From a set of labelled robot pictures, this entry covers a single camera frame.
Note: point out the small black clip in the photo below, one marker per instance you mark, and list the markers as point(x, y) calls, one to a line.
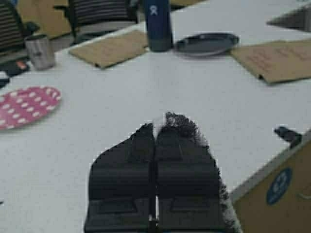
point(293, 138)

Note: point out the island steel sink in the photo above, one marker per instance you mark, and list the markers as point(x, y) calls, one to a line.
point(297, 19)

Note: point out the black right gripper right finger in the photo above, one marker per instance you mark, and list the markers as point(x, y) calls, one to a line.
point(188, 185)

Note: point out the brown cardboard mat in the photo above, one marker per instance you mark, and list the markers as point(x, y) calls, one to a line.
point(276, 61)
point(110, 51)

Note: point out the brown cardboard mat left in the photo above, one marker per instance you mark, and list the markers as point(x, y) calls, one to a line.
point(110, 51)

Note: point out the navy blue water bottle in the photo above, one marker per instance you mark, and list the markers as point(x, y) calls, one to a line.
point(158, 25)

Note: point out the wooden kitchen island cabinet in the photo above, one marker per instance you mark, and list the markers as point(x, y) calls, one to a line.
point(292, 214)

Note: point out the blue round recycling sticker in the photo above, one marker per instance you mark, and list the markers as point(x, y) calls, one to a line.
point(279, 186)

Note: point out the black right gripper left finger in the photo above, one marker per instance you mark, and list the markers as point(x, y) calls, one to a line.
point(119, 186)

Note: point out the brown cardboard mat right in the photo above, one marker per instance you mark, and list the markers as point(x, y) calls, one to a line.
point(276, 61)

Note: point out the black white floral cloth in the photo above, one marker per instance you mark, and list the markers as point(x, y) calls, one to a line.
point(191, 130)

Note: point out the pink polka dot plate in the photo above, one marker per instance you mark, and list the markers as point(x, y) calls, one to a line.
point(27, 105)

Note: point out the dark round metal plate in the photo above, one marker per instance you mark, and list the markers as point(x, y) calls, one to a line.
point(206, 44)

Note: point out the black mesh office chair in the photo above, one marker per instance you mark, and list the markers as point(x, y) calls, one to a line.
point(80, 13)

